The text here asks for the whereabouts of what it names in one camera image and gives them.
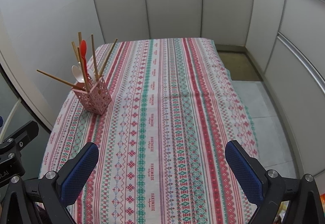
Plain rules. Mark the small white plastic spoon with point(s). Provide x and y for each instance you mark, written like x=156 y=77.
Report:
x=73 y=70

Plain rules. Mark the red plastic spoon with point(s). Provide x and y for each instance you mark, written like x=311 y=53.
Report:
x=83 y=49

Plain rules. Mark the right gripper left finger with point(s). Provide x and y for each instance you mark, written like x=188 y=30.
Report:
x=45 y=200

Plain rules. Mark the pink perforated utensil holder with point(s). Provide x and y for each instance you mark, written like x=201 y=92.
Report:
x=97 y=99

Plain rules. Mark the striped patterned tablecloth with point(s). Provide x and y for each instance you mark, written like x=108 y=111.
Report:
x=161 y=139

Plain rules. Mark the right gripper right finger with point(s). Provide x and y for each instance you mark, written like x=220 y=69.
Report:
x=267 y=189

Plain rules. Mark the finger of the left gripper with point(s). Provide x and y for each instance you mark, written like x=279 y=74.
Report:
x=19 y=139

